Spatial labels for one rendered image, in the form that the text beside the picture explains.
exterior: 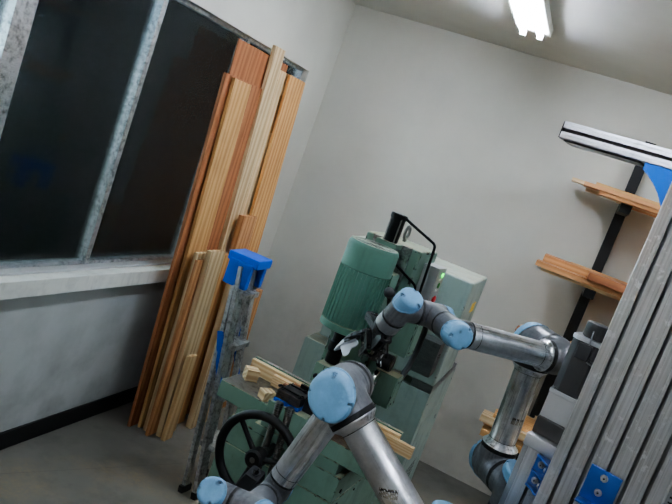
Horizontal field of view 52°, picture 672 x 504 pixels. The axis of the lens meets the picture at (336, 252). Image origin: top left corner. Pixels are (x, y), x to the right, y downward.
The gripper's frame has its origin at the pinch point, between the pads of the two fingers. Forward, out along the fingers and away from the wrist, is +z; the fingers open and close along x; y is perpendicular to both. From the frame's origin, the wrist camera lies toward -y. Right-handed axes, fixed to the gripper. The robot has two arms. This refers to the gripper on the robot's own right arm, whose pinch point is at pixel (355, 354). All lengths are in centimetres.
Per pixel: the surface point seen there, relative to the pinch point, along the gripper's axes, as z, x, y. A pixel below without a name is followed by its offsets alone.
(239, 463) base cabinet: 48, -19, 20
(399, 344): 10.0, 22.4, -17.7
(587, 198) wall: 30, 174, -188
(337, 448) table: 19.3, 3.3, 22.3
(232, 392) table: 35.9, -28.3, 1.8
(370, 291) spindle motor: -10.5, 0.2, -18.3
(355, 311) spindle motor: -4.0, -2.1, -13.8
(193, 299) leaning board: 122, -32, -100
